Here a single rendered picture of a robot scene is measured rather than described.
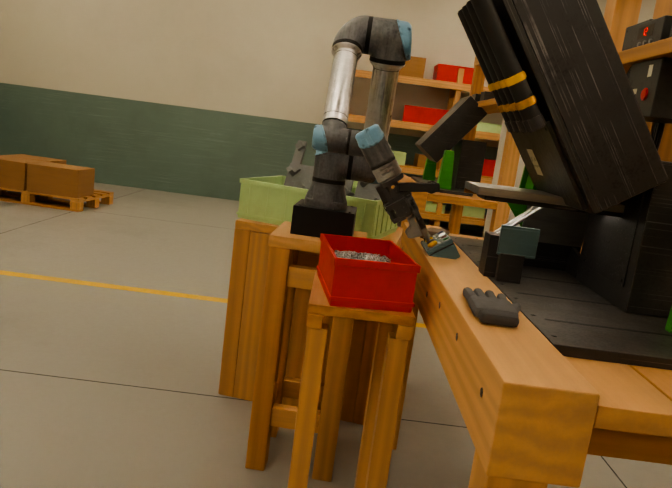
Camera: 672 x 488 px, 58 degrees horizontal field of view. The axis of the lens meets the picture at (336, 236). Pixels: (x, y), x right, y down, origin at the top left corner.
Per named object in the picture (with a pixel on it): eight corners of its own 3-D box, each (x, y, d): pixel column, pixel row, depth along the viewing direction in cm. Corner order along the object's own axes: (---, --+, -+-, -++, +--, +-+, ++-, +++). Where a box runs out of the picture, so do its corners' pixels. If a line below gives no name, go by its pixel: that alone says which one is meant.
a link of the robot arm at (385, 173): (394, 157, 171) (397, 159, 163) (401, 172, 172) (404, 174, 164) (371, 170, 172) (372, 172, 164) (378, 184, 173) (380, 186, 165)
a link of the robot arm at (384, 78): (347, 174, 216) (369, 14, 194) (388, 180, 216) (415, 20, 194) (345, 184, 205) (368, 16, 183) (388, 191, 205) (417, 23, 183)
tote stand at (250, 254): (218, 394, 267) (235, 219, 253) (255, 354, 317) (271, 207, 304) (368, 426, 256) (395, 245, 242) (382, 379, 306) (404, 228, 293)
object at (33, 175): (-29, 196, 648) (-28, 155, 641) (18, 190, 728) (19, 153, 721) (78, 212, 640) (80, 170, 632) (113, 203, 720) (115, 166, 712)
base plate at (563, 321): (551, 355, 105) (553, 343, 105) (447, 240, 213) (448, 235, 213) (788, 385, 105) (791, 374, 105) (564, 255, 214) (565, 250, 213)
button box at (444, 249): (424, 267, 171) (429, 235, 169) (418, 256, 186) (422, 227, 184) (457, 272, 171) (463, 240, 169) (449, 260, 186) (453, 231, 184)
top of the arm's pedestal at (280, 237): (267, 246, 199) (268, 234, 198) (283, 231, 230) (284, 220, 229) (363, 259, 197) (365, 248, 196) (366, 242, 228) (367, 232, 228)
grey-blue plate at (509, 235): (492, 280, 149) (502, 225, 147) (491, 278, 151) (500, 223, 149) (530, 285, 149) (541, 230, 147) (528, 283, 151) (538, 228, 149)
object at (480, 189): (476, 199, 140) (478, 186, 139) (463, 192, 155) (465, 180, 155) (642, 220, 140) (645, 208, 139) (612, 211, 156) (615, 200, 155)
